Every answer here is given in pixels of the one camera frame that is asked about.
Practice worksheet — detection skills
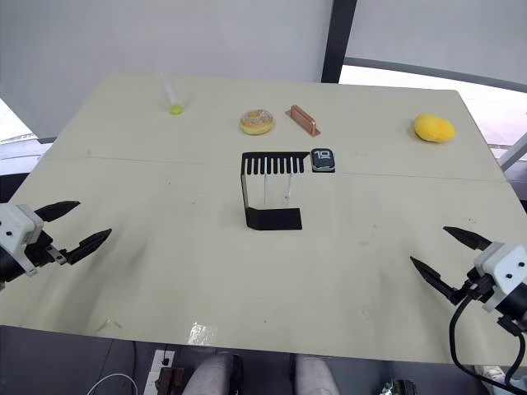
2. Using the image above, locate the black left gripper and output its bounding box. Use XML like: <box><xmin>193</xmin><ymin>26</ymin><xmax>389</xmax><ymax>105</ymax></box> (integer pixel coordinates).
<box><xmin>23</xmin><ymin>200</ymin><xmax>113</xmax><ymax>268</ymax></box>

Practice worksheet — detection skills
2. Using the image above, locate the clear tube with green ball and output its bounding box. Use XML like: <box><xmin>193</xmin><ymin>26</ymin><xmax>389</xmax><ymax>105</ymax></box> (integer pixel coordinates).
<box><xmin>158</xmin><ymin>72</ymin><xmax>185</xmax><ymax>117</ymax></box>

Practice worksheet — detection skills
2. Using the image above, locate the brown block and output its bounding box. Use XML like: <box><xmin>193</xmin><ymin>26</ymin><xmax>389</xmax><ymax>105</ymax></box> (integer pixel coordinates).
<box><xmin>155</xmin><ymin>366</ymin><xmax>185</xmax><ymax>395</ymax></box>

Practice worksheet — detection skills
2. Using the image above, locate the grey metal frame leg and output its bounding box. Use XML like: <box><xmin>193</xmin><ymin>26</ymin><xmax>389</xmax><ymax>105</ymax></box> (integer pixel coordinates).
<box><xmin>499</xmin><ymin>133</ymin><xmax>527</xmax><ymax>174</ymax></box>

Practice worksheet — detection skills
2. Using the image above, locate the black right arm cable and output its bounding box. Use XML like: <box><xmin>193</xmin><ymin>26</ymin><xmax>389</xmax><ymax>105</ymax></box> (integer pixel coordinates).
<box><xmin>448</xmin><ymin>294</ymin><xmax>527</xmax><ymax>394</ymax></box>

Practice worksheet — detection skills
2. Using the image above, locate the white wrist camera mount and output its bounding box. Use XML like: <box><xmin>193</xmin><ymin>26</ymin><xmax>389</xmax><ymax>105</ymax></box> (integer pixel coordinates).
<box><xmin>473</xmin><ymin>242</ymin><xmax>527</xmax><ymax>314</ymax></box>
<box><xmin>0</xmin><ymin>202</ymin><xmax>44</xmax><ymax>277</ymax></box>

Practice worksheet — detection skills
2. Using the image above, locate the thin white cable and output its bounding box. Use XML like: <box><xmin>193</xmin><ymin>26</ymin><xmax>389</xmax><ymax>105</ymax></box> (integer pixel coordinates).
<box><xmin>86</xmin><ymin>372</ymin><xmax>139</xmax><ymax>395</ymax></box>

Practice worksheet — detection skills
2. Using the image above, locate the small cluttered object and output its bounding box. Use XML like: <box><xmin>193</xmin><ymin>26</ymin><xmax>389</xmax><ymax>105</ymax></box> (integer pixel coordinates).
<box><xmin>380</xmin><ymin>378</ymin><xmax>417</xmax><ymax>395</ymax></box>

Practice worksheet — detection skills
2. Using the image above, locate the grey rounded shape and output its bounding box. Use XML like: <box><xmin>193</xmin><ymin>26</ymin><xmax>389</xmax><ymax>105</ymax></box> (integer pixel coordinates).
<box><xmin>182</xmin><ymin>353</ymin><xmax>245</xmax><ymax>395</ymax></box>
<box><xmin>293</xmin><ymin>354</ymin><xmax>342</xmax><ymax>395</ymax></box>

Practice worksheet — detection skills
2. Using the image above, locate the yellow sponge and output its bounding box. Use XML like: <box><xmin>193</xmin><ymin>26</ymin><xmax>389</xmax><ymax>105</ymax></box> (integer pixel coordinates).
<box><xmin>413</xmin><ymin>114</ymin><xmax>456</xmax><ymax>144</ymax></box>

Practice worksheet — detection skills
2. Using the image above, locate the dark window frame bar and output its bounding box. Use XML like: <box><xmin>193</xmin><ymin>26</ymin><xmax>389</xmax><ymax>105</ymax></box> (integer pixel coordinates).
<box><xmin>342</xmin><ymin>57</ymin><xmax>527</xmax><ymax>94</ymax></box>

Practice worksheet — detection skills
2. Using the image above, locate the sprinkled toy donut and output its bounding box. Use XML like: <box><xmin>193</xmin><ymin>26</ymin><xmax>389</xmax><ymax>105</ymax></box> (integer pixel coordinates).
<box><xmin>240</xmin><ymin>109</ymin><xmax>277</xmax><ymax>137</ymax></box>

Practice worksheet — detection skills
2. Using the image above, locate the dark vertical pillar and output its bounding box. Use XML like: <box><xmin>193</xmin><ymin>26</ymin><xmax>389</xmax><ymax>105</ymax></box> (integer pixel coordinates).
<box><xmin>320</xmin><ymin>0</ymin><xmax>358</xmax><ymax>85</ymax></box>

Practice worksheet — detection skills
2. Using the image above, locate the white power strip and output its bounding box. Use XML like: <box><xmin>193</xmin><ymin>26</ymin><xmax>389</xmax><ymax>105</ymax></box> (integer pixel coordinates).
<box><xmin>142</xmin><ymin>348</ymin><xmax>177</xmax><ymax>395</ymax></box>

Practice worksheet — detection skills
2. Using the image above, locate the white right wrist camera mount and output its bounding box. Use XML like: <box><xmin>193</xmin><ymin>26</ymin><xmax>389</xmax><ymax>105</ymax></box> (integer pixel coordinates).
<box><xmin>473</xmin><ymin>242</ymin><xmax>527</xmax><ymax>314</ymax></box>

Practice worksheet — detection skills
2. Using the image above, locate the black square watch body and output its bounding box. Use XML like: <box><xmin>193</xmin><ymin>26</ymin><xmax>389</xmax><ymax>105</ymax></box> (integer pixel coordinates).
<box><xmin>310</xmin><ymin>147</ymin><xmax>338</xmax><ymax>174</ymax></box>

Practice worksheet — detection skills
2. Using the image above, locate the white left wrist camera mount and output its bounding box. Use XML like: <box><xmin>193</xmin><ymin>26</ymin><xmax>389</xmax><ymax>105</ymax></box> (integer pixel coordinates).
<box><xmin>0</xmin><ymin>202</ymin><xmax>44</xmax><ymax>277</ymax></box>

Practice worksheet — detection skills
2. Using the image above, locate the copper-coloured card holder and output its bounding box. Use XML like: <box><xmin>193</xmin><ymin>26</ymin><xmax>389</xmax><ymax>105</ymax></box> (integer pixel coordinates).
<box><xmin>285</xmin><ymin>104</ymin><xmax>323</xmax><ymax>137</ymax></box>

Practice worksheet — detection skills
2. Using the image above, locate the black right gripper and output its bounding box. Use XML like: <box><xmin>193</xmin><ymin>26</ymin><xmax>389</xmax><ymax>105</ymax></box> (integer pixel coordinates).
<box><xmin>409</xmin><ymin>225</ymin><xmax>497</xmax><ymax>306</ymax></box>

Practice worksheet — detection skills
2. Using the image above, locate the black slotted watch stand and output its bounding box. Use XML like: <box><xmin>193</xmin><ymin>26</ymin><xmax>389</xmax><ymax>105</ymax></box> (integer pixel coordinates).
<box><xmin>240</xmin><ymin>151</ymin><xmax>312</xmax><ymax>232</ymax></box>

